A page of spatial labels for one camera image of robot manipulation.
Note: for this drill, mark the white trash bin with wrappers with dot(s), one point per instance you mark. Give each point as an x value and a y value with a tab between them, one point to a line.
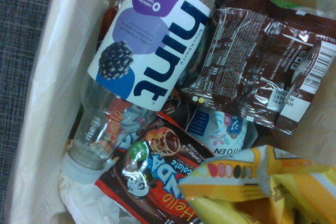
60	64

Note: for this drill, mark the brown snack wrapper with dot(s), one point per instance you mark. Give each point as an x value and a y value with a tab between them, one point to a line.
249	64

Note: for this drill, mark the red meiji snack wrapper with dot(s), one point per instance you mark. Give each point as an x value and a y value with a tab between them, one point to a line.
115	121

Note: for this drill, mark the white blue floral packet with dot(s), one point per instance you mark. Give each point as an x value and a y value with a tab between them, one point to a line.
220	132

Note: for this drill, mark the white crumpled tissue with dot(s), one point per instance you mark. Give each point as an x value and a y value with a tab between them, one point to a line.
84	203

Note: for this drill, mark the hint blackberry water bottle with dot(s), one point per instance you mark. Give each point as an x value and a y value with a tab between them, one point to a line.
155	51

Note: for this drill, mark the yellow chip bag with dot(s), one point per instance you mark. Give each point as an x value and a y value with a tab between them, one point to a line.
262	182

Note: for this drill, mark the Hello Panda chocolate wrapper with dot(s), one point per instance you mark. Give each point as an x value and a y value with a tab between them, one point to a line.
157	182

